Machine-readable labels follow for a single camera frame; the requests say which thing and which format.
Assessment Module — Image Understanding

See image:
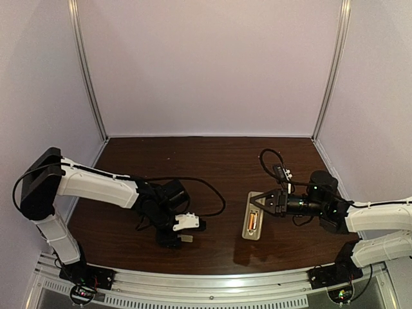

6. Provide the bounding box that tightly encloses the circuit board with led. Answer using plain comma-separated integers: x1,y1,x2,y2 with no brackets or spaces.
327,285,354,305
69,285,97,306

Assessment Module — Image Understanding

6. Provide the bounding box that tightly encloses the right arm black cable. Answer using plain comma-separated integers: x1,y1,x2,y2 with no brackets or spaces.
259,148,411,207

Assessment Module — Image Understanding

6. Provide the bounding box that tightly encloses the aluminium frame post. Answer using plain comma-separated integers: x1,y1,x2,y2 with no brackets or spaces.
68,0,109,142
312,0,351,142

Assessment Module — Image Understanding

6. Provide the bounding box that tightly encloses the right circuit board with LED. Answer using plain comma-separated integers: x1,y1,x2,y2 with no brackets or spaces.
327,285,354,305

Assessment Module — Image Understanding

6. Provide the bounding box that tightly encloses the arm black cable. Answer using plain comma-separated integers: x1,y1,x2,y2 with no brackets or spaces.
259,148,411,207
12,164,226,218

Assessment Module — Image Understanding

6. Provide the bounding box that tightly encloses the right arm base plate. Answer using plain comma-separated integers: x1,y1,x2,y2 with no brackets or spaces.
306,263,363,290

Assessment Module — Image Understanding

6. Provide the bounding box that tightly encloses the white remote control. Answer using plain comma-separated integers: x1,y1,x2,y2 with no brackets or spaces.
241,191,264,241

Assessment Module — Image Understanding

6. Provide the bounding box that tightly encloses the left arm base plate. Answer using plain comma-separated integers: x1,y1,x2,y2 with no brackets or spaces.
59,264,115,290

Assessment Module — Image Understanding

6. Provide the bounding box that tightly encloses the orange AA battery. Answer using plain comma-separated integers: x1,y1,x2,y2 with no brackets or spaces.
252,213,259,230
248,212,256,233

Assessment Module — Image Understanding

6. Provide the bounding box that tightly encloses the left aluminium frame post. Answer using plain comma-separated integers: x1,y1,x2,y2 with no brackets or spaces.
68,0,109,142

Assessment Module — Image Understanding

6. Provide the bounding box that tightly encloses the aluminium front rail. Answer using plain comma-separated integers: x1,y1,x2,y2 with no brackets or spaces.
32,250,393,309

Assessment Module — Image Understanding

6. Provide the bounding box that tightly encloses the left circuit board with LED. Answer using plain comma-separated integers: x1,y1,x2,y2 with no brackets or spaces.
69,285,97,306

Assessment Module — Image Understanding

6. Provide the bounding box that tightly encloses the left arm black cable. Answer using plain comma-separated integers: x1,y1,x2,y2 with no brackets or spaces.
12,164,226,218

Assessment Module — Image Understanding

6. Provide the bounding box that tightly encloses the grey battery cover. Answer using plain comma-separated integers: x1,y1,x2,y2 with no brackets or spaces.
178,234,193,243

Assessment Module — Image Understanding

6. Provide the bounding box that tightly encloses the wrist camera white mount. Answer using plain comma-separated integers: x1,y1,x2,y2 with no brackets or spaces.
173,212,206,232
272,164,292,183

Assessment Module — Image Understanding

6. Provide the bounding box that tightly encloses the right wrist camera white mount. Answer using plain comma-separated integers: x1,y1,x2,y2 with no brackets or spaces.
272,164,292,183

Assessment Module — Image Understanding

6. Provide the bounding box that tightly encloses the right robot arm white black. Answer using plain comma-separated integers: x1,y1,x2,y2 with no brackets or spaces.
248,166,411,268

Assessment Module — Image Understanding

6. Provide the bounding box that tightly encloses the right aluminium frame post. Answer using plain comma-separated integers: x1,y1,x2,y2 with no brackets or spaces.
312,0,351,142

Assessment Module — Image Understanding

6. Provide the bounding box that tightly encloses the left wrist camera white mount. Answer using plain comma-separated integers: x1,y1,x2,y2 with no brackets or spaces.
173,212,206,232

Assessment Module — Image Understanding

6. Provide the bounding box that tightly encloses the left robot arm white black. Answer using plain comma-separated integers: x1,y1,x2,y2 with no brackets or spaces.
12,147,200,266

